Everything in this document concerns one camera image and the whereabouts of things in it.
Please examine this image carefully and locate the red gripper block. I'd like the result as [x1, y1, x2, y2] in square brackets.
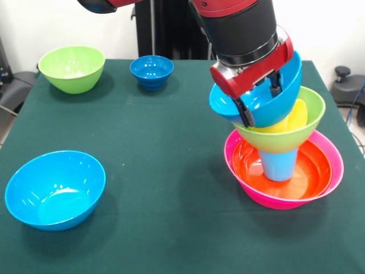
[210, 30, 295, 128]

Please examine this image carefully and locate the light blue plastic bowl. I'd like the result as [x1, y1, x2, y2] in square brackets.
[5, 150, 107, 232]
[209, 50, 303, 129]

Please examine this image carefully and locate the yellow plastic cup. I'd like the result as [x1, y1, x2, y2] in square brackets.
[250, 99, 309, 134]

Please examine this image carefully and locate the green plastic bowl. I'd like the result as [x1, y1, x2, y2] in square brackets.
[38, 45, 106, 95]
[232, 86, 326, 155]

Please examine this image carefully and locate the light blue plastic cup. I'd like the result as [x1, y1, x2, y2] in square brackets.
[258, 147, 299, 183]

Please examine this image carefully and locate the orange plastic bowl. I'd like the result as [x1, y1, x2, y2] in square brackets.
[232, 139, 333, 200]

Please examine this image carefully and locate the black equipment with knob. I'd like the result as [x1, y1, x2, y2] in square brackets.
[330, 66, 365, 128]

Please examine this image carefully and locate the large pink plastic bowl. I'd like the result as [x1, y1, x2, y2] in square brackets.
[224, 128, 344, 211]

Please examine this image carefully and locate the small dark blue bowl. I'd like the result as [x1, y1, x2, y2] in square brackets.
[129, 55, 175, 91]

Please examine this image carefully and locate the dark green tablecloth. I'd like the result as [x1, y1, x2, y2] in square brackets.
[0, 59, 365, 274]

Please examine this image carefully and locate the grey chair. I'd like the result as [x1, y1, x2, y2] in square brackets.
[0, 71, 38, 116]

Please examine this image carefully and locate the black device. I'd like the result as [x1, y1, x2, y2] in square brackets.
[0, 37, 13, 86]

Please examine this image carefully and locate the blue cable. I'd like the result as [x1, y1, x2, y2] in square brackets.
[345, 81, 365, 127]

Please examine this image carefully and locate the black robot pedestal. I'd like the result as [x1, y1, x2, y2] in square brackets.
[131, 0, 219, 60]

